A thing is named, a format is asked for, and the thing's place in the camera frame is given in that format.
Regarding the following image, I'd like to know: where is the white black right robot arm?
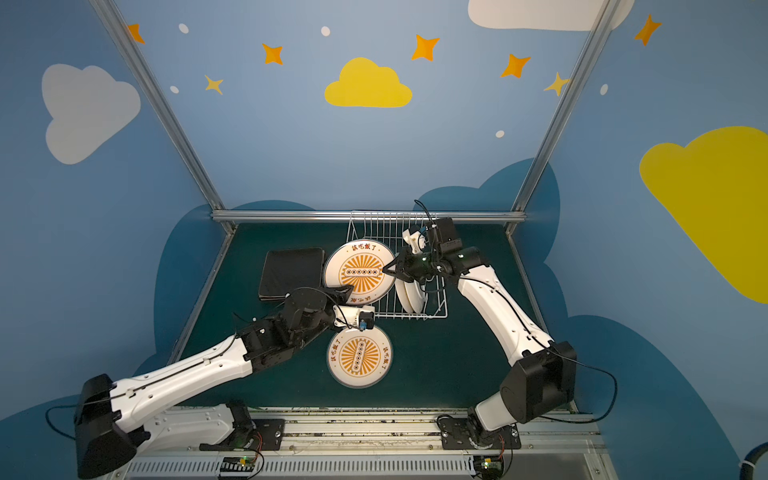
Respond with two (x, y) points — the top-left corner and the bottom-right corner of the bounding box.
(384, 218), (577, 432)

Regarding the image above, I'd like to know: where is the left small circuit board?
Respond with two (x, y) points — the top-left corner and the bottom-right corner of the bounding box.
(217, 456), (257, 479)

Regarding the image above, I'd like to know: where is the right small circuit board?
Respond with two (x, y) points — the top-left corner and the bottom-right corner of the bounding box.
(472, 456), (504, 480)

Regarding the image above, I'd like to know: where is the square floral plate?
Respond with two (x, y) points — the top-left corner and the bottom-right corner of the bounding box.
(258, 289), (322, 303)
(258, 247), (325, 301)

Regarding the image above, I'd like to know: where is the aluminium frame back bar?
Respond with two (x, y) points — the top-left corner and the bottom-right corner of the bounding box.
(211, 210), (526, 224)

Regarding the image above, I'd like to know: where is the aluminium frame right post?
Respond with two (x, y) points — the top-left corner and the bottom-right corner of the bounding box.
(505, 0), (621, 241)

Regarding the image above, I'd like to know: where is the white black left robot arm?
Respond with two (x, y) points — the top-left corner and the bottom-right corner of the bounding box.
(74, 287), (375, 479)

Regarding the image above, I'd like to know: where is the aluminium frame left post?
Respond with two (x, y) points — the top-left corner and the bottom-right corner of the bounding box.
(89, 0), (225, 213)

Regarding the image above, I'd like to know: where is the small circuit board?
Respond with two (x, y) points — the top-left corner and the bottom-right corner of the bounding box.
(217, 456), (257, 479)
(472, 456), (504, 480)

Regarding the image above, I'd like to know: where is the aluminium frame post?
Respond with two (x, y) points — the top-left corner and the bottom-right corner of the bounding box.
(89, 0), (225, 213)
(505, 0), (621, 241)

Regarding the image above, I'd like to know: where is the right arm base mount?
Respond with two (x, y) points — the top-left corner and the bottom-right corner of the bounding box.
(435, 396), (521, 451)

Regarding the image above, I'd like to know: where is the white wire dish rack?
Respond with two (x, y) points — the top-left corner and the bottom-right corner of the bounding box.
(346, 219), (448, 320)

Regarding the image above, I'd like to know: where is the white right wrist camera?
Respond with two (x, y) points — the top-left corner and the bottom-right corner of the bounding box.
(402, 226), (427, 255)

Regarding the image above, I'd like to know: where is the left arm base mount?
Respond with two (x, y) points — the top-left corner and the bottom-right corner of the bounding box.
(198, 419), (285, 452)

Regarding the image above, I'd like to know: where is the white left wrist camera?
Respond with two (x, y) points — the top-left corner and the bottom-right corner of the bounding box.
(333, 305), (376, 331)

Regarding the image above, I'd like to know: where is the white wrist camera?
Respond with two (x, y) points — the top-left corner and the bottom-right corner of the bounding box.
(402, 226), (427, 255)
(333, 305), (376, 331)

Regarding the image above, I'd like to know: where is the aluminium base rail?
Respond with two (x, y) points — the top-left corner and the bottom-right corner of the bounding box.
(110, 404), (616, 479)

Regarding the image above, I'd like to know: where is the white round plate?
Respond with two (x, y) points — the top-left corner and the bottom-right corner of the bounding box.
(405, 282), (427, 314)
(394, 279), (415, 314)
(323, 239), (395, 306)
(326, 328), (393, 389)

